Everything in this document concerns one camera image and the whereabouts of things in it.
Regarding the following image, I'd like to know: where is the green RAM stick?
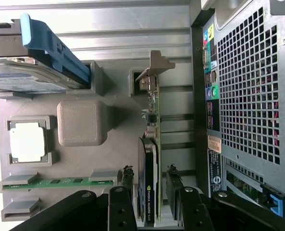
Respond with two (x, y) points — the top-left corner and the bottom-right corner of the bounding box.
(2, 177), (114, 191)

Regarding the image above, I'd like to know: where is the blue case latch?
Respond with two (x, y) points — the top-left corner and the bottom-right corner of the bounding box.
(261, 184), (285, 218)

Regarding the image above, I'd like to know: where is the grey parts rack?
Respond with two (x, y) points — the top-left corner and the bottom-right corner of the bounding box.
(0, 60), (162, 224)

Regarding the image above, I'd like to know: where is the CPU chip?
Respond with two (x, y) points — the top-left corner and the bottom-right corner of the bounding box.
(9, 122), (47, 162)

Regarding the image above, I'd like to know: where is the black open PC case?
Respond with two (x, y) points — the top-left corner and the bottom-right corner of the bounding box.
(191, 0), (285, 221)

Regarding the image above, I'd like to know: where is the hard disk with blue caddy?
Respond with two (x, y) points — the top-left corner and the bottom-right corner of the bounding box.
(0, 13), (91, 93)

